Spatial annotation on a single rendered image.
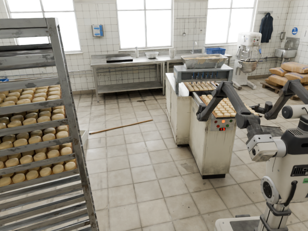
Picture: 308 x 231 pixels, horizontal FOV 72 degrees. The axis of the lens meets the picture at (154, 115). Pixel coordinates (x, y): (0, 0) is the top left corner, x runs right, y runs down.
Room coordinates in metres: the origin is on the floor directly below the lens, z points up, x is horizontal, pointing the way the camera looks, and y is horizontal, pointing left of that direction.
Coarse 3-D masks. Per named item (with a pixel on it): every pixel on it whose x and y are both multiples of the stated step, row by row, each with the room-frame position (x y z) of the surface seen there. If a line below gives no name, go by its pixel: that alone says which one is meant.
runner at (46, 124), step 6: (54, 120) 0.81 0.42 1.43; (60, 120) 0.81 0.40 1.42; (66, 120) 0.82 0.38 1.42; (18, 126) 0.76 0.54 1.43; (24, 126) 0.77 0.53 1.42; (30, 126) 0.77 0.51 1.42; (36, 126) 0.78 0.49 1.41; (42, 126) 0.79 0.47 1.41; (48, 126) 0.80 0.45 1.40; (54, 126) 0.80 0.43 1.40; (0, 132) 0.74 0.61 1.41; (6, 132) 0.74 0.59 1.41; (12, 132) 0.75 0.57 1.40; (18, 132) 0.76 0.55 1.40
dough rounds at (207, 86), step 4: (188, 84) 2.92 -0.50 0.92; (192, 84) 2.91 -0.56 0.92; (196, 84) 2.91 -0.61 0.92; (200, 84) 2.91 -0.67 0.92; (204, 84) 2.92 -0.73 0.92; (208, 84) 2.93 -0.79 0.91; (212, 84) 2.89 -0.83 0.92; (188, 88) 2.79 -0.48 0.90; (192, 88) 2.73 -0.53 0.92; (196, 88) 2.73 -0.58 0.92; (200, 88) 2.72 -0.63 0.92; (204, 88) 2.71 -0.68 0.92; (208, 88) 2.74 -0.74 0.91; (212, 88) 2.75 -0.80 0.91
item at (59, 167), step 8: (72, 160) 0.91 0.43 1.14; (32, 168) 0.84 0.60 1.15; (40, 168) 0.86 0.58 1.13; (48, 168) 0.84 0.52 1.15; (56, 168) 0.84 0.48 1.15; (64, 168) 0.86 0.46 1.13; (72, 168) 0.85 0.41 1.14; (0, 176) 0.81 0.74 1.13; (8, 176) 0.80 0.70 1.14; (16, 176) 0.78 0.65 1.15; (24, 176) 0.79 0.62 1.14; (32, 176) 0.78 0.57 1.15; (40, 176) 0.80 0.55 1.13; (0, 184) 0.74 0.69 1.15; (8, 184) 0.75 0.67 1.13
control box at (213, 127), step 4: (212, 120) 1.95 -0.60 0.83; (216, 120) 1.95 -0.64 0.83; (220, 120) 1.96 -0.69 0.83; (228, 120) 1.96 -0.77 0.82; (232, 120) 1.96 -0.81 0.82; (212, 124) 1.95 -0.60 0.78; (216, 124) 1.95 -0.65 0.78; (220, 124) 1.96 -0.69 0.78; (224, 124) 1.96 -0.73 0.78; (228, 124) 1.96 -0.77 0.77; (232, 124) 1.97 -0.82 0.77; (212, 128) 1.95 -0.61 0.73; (216, 128) 1.95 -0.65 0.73; (224, 128) 1.96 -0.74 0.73; (228, 128) 1.96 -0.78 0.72; (232, 128) 1.97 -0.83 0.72
